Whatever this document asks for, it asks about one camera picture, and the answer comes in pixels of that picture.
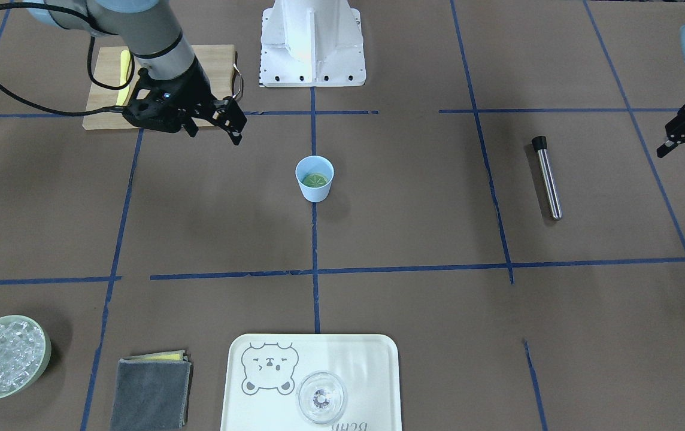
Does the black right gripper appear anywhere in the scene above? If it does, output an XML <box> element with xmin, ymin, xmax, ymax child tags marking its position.
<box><xmin>122</xmin><ymin>57</ymin><xmax>247</xmax><ymax>145</ymax></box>

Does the yellow lemon slice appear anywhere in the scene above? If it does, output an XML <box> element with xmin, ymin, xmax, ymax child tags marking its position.
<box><xmin>301</xmin><ymin>172</ymin><xmax>329</xmax><ymax>189</ymax></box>

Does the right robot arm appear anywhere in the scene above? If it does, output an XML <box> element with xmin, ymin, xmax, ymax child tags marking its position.
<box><xmin>26</xmin><ymin>1</ymin><xmax>247</xmax><ymax>145</ymax></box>

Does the light blue plastic cup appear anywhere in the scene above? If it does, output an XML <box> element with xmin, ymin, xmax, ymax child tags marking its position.
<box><xmin>294</xmin><ymin>156</ymin><xmax>335</xmax><ymax>204</ymax></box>

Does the wooden cutting board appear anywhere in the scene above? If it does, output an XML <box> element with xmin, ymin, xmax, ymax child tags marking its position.
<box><xmin>82</xmin><ymin>45</ymin><xmax>237</xmax><ymax>130</ymax></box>

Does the yellow plastic knife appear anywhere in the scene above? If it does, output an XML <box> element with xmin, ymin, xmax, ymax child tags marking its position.
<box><xmin>116</xmin><ymin>50</ymin><xmax>134</xmax><ymax>106</ymax></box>

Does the cream bear tray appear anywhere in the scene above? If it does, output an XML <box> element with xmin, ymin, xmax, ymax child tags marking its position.
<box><xmin>220</xmin><ymin>333</ymin><xmax>403</xmax><ymax>430</ymax></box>

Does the grey folded cloth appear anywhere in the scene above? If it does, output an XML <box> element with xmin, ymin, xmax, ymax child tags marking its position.
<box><xmin>110</xmin><ymin>350</ymin><xmax>192</xmax><ymax>430</ymax></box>

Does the clear wine glass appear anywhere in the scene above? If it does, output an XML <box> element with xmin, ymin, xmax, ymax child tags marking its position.
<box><xmin>297</xmin><ymin>371</ymin><xmax>348</xmax><ymax>425</ymax></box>

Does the green bowl of ice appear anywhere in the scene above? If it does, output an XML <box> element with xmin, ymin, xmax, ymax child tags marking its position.
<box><xmin>0</xmin><ymin>315</ymin><xmax>52</xmax><ymax>399</ymax></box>

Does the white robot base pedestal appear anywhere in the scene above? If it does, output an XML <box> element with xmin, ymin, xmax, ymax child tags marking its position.
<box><xmin>259</xmin><ymin>1</ymin><xmax>367</xmax><ymax>88</ymax></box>

